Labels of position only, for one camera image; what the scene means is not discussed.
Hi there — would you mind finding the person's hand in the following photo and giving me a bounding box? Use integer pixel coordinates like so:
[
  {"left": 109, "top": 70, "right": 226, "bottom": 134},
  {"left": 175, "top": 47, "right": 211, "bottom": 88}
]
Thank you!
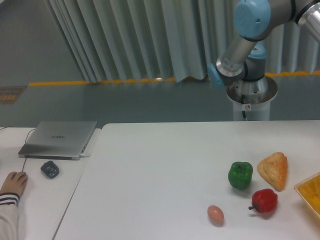
[{"left": 0, "top": 171, "right": 28, "bottom": 197}]

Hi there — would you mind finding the white striped sleeve forearm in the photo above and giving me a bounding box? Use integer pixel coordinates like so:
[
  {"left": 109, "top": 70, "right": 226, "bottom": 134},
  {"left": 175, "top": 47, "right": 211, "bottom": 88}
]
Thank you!
[{"left": 0, "top": 192, "right": 20, "bottom": 240}]

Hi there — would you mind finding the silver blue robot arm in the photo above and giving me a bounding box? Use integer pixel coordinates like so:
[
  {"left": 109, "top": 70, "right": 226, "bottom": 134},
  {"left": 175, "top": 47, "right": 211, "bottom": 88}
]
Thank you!
[{"left": 207, "top": 0, "right": 320, "bottom": 88}]

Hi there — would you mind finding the green bell pepper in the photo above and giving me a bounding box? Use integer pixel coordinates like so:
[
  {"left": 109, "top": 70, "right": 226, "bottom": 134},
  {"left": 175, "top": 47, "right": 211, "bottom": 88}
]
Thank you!
[{"left": 228, "top": 161, "right": 253, "bottom": 190}]

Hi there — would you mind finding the red bell pepper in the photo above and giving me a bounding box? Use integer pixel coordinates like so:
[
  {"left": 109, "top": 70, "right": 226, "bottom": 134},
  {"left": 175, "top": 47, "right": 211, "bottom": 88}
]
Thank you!
[{"left": 248, "top": 188, "right": 278, "bottom": 214}]

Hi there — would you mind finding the dark grey small device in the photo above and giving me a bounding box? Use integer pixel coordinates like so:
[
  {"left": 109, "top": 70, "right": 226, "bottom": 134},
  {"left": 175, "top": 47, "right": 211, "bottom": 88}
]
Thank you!
[{"left": 40, "top": 160, "right": 60, "bottom": 179}]

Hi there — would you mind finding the silver closed laptop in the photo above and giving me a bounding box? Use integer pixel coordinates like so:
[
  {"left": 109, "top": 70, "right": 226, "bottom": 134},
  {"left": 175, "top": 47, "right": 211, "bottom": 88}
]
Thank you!
[{"left": 18, "top": 121, "right": 97, "bottom": 160}]

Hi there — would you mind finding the pale green curtain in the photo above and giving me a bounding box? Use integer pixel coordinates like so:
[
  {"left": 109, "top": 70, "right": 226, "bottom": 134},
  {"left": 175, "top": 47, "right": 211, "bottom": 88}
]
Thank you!
[{"left": 47, "top": 0, "right": 320, "bottom": 83}]

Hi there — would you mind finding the brown egg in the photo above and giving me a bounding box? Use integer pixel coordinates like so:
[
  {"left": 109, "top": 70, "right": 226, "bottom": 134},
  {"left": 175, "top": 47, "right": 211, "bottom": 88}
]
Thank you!
[{"left": 207, "top": 205, "right": 224, "bottom": 225}]

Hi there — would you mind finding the triangular bread pastry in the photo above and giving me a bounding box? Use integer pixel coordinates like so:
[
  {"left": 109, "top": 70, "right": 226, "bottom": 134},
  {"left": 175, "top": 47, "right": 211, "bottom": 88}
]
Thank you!
[{"left": 257, "top": 152, "right": 288, "bottom": 192}]

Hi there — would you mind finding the yellow woven basket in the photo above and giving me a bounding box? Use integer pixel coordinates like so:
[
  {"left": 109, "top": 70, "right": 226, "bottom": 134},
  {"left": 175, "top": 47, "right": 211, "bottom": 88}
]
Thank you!
[{"left": 294, "top": 172, "right": 320, "bottom": 229}]

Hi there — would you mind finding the black pedestal cable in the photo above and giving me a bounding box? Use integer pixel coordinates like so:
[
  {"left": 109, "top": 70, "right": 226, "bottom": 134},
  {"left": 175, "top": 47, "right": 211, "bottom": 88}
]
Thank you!
[{"left": 240, "top": 93, "right": 249, "bottom": 122}]

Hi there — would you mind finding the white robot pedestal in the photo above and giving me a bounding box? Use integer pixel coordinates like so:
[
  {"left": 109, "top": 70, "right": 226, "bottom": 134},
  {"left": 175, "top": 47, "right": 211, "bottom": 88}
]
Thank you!
[{"left": 226, "top": 76, "right": 278, "bottom": 121}]

